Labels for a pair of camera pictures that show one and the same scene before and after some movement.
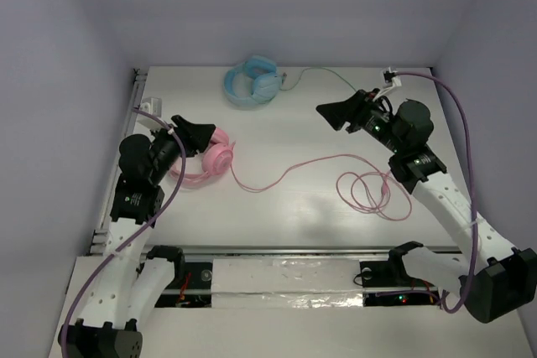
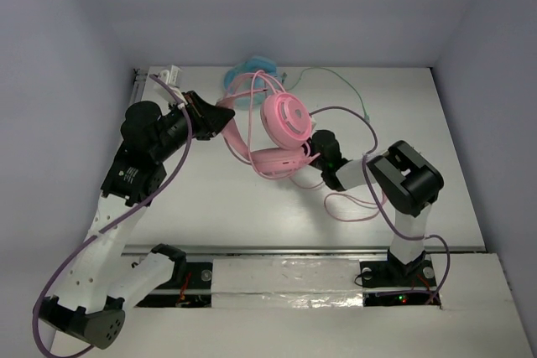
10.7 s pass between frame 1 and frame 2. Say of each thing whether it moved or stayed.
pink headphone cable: moved
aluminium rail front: stayed
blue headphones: stayed
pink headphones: moved
